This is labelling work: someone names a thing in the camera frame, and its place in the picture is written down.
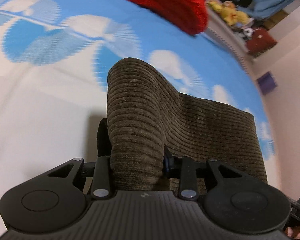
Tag dark brown corduroy pants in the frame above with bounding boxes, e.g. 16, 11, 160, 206
107, 58, 267, 191

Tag purple box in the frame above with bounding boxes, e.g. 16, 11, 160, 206
257, 72, 277, 95

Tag blue white patterned bedsheet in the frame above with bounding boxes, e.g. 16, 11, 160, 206
0, 0, 281, 236

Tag red box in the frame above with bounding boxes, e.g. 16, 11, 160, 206
246, 27, 277, 57

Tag yellow plush toys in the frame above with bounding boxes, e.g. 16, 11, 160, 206
207, 0, 250, 26

